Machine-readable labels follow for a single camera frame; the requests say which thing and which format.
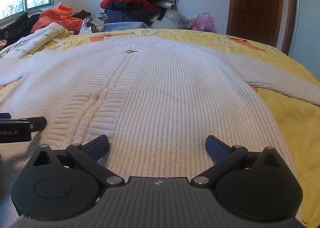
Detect light blue knit cloth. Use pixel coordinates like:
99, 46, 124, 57
103, 21, 151, 32

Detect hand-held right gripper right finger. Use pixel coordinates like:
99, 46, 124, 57
191, 135, 284, 189

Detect white script print quilt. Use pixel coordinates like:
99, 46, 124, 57
0, 22, 72, 59

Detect white knit sweater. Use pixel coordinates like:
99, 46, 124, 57
0, 34, 320, 228

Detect orange plastic bag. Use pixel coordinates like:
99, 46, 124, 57
30, 5, 84, 34

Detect yellow carrot print bedsheet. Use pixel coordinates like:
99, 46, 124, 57
0, 28, 320, 228

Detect brown wooden door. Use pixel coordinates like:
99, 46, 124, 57
228, 0, 284, 47

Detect white and brown patterned bag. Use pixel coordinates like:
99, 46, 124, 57
80, 17, 104, 35

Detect brown wooden door frame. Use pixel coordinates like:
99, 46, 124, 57
226, 0, 298, 57

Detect clear plastic bag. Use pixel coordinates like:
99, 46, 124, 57
150, 9, 188, 30

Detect pink plastic bag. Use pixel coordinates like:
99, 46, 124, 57
191, 12, 215, 33

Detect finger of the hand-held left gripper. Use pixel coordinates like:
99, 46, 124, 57
29, 116, 47, 133

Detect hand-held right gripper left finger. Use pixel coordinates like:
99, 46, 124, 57
31, 135, 125, 189

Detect black clothes by window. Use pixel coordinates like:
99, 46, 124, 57
0, 12, 41, 49

